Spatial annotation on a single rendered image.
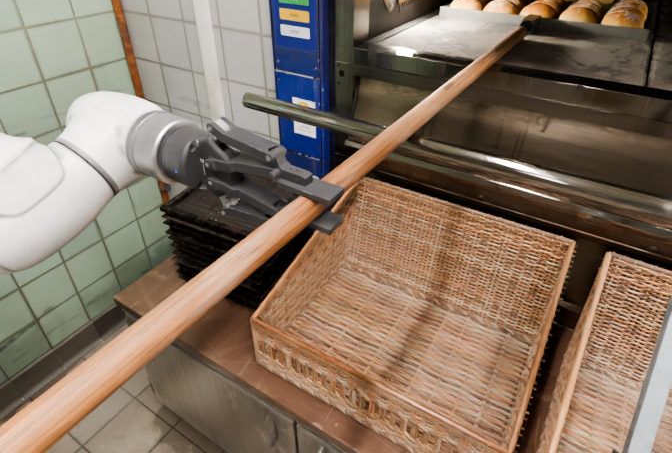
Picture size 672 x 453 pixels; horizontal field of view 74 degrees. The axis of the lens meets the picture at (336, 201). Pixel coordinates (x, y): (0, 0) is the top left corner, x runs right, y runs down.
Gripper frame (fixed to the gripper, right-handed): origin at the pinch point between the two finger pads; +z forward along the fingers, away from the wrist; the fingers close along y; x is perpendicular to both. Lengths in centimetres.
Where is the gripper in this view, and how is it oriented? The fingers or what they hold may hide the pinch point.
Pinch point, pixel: (311, 201)
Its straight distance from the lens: 49.5
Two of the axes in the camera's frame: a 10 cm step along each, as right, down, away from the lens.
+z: 8.4, 3.1, -4.5
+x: -5.4, 4.7, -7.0
